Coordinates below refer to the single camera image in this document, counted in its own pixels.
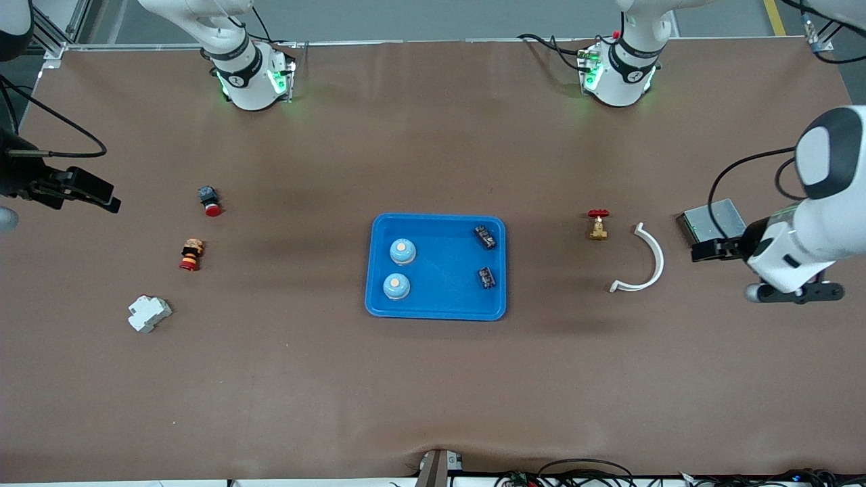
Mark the blue call bell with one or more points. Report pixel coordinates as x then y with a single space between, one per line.
402 251
396 287

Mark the red yellow black push button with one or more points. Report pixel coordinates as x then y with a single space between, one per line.
191 256

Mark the red mushroom button black base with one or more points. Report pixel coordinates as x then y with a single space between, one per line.
211 206

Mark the dark brown electrolytic capacitor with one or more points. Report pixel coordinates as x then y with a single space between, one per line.
486 238
487 278

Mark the aluminium frame profile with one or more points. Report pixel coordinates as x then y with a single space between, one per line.
54 34
821 42

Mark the blue plastic tray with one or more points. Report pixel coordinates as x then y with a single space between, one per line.
443 297

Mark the metal camera pole bracket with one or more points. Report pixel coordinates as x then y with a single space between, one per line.
436 470

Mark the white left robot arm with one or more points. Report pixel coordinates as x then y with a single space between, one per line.
839 189

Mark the silver metal box module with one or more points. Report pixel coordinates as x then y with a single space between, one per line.
710 220

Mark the white circuit breaker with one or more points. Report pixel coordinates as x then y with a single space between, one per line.
149 314

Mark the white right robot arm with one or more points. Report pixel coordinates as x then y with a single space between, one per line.
250 81

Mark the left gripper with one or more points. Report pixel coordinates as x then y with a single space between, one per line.
733 248

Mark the white curved pipe clamp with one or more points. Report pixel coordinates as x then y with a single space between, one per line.
659 262

